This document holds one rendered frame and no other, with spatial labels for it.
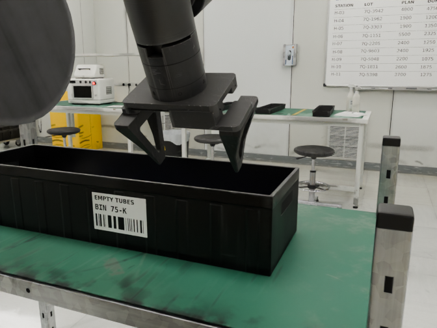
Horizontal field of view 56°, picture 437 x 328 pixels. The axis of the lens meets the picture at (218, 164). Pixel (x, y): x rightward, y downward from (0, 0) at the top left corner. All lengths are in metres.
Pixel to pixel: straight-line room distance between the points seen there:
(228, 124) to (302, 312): 0.24
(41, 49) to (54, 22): 0.02
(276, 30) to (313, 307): 5.02
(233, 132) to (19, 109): 0.23
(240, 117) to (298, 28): 4.99
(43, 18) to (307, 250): 0.53
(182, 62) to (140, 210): 0.30
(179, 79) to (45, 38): 0.20
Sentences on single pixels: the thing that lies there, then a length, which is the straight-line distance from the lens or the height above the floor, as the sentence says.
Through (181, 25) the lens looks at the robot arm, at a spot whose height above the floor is 1.26.
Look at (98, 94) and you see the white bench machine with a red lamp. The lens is 4.97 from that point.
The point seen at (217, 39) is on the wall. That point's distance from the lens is 5.66.
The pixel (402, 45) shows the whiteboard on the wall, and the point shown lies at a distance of 5.23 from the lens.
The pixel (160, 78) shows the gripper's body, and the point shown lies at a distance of 0.39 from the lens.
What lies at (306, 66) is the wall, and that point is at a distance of 5.32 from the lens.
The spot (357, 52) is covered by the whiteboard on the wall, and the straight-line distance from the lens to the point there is 5.23.
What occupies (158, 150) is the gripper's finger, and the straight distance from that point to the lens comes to 0.49.
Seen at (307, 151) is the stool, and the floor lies 0.56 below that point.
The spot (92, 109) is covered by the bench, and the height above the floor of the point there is 0.78.
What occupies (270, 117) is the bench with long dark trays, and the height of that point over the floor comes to 0.78.
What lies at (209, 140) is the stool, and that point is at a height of 0.61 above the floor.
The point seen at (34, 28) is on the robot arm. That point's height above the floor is 1.24.
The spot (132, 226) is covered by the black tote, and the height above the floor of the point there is 0.99.
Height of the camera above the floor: 1.22
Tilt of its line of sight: 13 degrees down
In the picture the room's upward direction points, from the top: straight up
